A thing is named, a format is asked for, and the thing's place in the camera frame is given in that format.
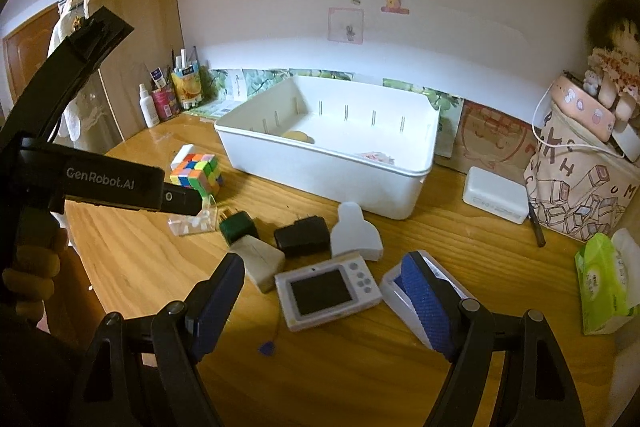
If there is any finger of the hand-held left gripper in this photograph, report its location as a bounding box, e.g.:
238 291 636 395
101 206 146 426
0 6 118 132
22 18 136 142

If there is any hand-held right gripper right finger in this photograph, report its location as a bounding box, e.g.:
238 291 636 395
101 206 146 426
402 251 586 427

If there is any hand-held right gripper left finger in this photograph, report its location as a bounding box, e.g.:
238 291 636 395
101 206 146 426
82 252 246 427

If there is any white box with blue label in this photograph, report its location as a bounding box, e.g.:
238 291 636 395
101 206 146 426
379 249 481 350

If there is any white power adapter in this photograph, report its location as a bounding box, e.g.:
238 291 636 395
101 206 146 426
229 239 287 294

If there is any dark green power adapter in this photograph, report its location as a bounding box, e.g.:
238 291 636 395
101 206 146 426
219 207 260 248

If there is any small clear plastic box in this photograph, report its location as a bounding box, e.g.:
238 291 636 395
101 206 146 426
167 197 221 237

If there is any multicoloured puzzle cube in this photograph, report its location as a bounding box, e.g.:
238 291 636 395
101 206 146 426
169 145 223 198

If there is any white handheld game console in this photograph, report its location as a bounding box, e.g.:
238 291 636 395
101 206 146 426
274 252 382 333

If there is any white plastic storage bin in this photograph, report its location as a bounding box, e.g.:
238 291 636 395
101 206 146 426
214 74 442 221

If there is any person's left hand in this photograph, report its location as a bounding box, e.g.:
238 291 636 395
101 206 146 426
1 227 70 323

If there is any brown wooden door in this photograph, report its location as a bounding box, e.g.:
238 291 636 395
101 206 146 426
2 4 61 118

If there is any white hanging garment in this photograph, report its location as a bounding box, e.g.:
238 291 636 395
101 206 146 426
47 0 126 152

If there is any white spray bottle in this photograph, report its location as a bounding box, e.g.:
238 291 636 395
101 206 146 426
138 83 161 128

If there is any red tube package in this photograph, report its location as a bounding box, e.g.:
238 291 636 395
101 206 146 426
152 87 180 122

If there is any yellow printed pouch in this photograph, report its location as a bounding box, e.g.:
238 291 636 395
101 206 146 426
171 64 205 110

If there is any white rectangular device box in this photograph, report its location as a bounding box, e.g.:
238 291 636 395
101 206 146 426
461 166 531 225

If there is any black pen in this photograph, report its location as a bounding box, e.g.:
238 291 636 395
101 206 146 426
527 199 547 249

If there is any pink printed card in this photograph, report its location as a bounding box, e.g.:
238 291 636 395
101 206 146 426
356 150 396 165

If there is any green tissue pack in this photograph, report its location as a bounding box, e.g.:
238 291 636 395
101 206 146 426
574 228 640 335

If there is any brown printed cardboard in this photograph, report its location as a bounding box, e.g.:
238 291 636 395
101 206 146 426
452 99 538 168

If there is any large leaf print poster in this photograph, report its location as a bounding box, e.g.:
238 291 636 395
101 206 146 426
182 68 356 120

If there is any letter print fabric bag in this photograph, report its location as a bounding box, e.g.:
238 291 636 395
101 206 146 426
523 104 640 242

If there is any short leaf print strip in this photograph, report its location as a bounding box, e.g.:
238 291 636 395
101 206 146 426
382 78 461 110

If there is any pink pencil case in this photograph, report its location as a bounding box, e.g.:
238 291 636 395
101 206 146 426
550 74 617 142

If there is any small white plug block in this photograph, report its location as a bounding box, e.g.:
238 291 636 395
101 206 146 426
612 124 640 162

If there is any brown haired doll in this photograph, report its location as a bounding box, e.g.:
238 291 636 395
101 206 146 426
582 0 640 122

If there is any white cable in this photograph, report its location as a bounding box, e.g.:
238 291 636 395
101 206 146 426
532 92 626 158

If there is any pink square wall drawing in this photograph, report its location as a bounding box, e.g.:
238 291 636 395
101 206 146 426
327 7 366 44

